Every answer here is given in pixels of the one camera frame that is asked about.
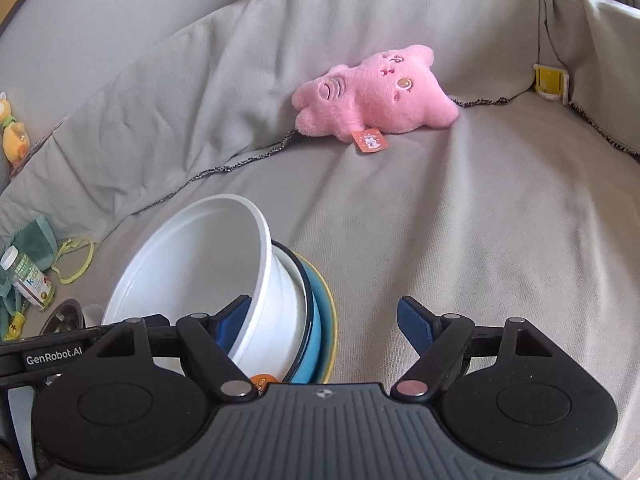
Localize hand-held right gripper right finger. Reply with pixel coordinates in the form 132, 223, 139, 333
391, 295, 567, 402

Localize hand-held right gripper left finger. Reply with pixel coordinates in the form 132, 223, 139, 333
94, 294, 259, 402

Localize stainless steel bowl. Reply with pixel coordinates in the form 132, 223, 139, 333
39, 298, 84, 337

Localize blue enamel bowl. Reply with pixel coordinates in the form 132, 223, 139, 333
270, 240, 321, 387

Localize white paper bowl orange label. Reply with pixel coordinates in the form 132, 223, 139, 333
101, 193, 281, 391

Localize white bowl yellow rim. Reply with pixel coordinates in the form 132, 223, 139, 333
295, 254, 339, 384

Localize small yellow toy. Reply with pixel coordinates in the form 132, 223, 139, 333
2, 304, 27, 344

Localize clear bottle white cap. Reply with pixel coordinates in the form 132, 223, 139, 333
0, 245, 56, 309

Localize green towel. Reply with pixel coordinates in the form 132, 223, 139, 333
0, 214, 59, 331

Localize yellow plush toy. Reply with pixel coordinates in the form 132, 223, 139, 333
0, 92, 29, 164

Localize pink plush toy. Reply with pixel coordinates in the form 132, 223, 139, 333
292, 44, 460, 154

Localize yellow plastic clip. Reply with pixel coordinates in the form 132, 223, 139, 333
532, 63, 571, 106

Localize white pillow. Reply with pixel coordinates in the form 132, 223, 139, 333
582, 0, 640, 157

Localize yellow strap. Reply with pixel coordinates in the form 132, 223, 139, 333
52, 236, 96, 285

